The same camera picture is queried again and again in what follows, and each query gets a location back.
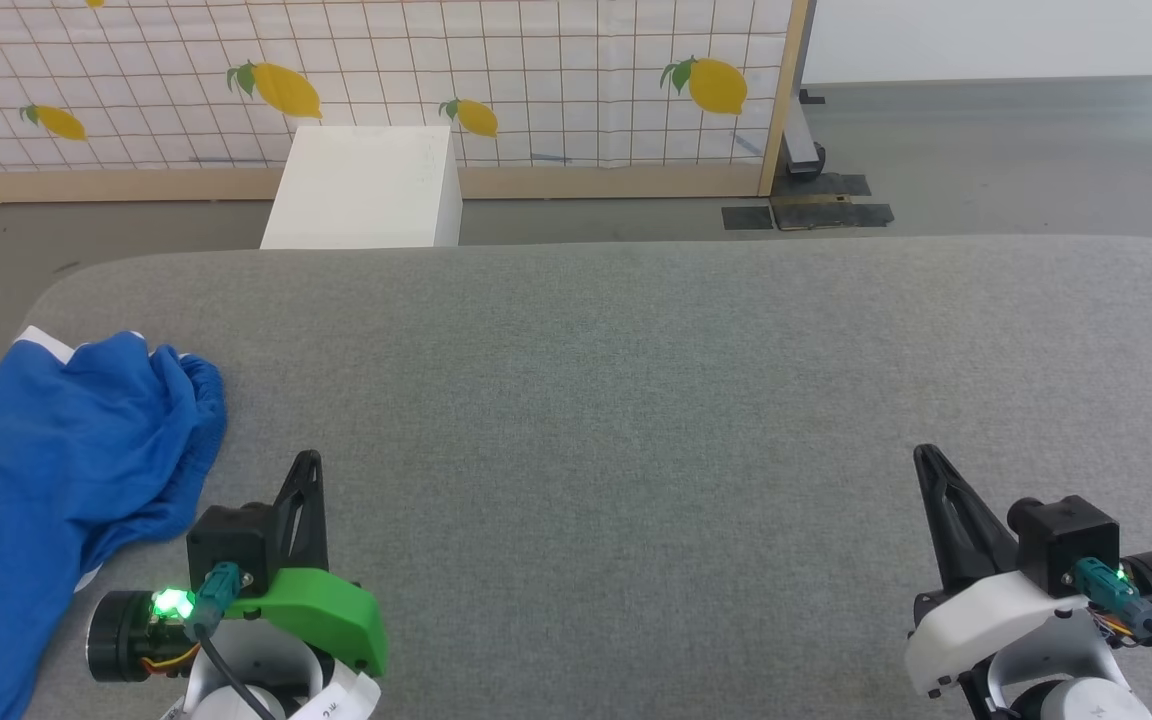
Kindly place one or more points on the small black floor tape patch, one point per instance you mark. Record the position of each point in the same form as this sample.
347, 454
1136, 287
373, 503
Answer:
747, 217

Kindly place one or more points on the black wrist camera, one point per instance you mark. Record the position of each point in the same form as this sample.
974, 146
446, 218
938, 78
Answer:
228, 545
1066, 540

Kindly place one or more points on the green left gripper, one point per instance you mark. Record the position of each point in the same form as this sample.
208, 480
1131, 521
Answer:
326, 610

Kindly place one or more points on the large black floor tape patch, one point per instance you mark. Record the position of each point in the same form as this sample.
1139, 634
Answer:
831, 212

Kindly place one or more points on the grey fabric sofa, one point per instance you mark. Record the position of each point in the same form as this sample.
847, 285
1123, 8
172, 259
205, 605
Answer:
616, 420

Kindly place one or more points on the white rectangular box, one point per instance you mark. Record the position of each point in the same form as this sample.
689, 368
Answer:
366, 190

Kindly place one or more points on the grey metal stand foot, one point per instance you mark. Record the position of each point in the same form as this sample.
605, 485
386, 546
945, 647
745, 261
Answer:
802, 150

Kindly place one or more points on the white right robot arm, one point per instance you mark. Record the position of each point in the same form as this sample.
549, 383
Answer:
1056, 690

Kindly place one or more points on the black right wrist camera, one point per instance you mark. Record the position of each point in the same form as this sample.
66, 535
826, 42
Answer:
1066, 540

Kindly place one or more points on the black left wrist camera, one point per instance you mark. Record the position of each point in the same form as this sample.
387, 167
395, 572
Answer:
228, 545

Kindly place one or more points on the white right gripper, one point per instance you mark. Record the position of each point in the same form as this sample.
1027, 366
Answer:
986, 625

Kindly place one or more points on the blue Lakers basketball shorts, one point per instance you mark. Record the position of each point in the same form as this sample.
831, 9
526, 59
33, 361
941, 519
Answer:
66, 450

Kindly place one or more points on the lemon print partition screen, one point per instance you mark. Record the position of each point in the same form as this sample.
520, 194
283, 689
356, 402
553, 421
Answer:
536, 80

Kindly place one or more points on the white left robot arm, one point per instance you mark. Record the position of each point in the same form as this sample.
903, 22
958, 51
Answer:
276, 680

